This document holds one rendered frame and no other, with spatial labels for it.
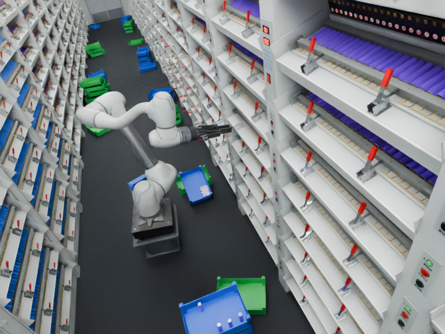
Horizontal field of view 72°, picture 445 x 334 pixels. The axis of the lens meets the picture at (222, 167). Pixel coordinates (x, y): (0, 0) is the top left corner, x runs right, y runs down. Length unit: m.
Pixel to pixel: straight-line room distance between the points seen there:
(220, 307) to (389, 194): 1.12
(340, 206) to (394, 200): 0.25
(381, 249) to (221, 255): 1.47
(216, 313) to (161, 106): 1.05
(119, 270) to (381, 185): 1.97
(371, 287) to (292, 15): 0.85
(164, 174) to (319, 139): 1.37
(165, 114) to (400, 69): 1.06
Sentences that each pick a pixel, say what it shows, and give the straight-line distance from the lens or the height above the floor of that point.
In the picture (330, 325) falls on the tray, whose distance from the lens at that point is 1.63.
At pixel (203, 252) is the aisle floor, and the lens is 2.29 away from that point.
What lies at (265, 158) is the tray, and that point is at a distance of 1.50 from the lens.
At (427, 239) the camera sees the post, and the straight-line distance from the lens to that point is 0.73.
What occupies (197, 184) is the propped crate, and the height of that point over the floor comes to 0.07.
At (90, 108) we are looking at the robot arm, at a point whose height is 1.09.
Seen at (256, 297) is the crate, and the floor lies 0.00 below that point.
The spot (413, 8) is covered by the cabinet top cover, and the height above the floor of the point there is 1.67.
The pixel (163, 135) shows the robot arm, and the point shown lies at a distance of 1.58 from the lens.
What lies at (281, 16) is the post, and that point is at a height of 1.57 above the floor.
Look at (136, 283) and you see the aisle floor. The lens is 2.30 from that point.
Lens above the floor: 1.82
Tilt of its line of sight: 38 degrees down
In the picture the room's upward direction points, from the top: 11 degrees counter-clockwise
